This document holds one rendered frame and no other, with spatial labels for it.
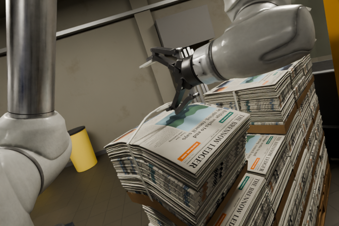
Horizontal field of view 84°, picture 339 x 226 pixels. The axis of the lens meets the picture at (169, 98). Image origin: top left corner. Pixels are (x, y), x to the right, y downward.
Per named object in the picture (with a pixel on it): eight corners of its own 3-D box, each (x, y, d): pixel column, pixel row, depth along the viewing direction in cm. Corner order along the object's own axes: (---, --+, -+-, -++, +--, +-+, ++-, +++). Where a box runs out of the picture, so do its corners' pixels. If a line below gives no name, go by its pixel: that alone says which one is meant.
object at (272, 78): (203, 96, 106) (203, 94, 105) (225, 81, 125) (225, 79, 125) (274, 86, 80) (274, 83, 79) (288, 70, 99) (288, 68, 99)
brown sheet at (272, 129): (212, 131, 109) (210, 124, 109) (232, 112, 129) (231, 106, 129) (286, 133, 83) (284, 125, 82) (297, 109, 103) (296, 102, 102)
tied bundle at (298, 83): (234, 112, 131) (225, 80, 126) (250, 98, 150) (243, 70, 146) (298, 110, 103) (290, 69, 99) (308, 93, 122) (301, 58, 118)
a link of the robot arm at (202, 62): (220, 85, 37) (197, 91, 42) (239, 73, 44) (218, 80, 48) (205, 41, 37) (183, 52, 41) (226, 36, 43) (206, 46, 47)
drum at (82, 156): (101, 156, 364) (88, 123, 352) (96, 167, 321) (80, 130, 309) (79, 164, 360) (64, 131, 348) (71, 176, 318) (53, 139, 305)
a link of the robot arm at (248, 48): (231, 93, 39) (243, 55, 46) (324, 73, 28) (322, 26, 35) (202, 55, 35) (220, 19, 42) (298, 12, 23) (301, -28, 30)
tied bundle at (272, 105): (212, 132, 110) (201, 96, 106) (232, 113, 130) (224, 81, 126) (285, 135, 83) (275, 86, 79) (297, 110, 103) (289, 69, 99)
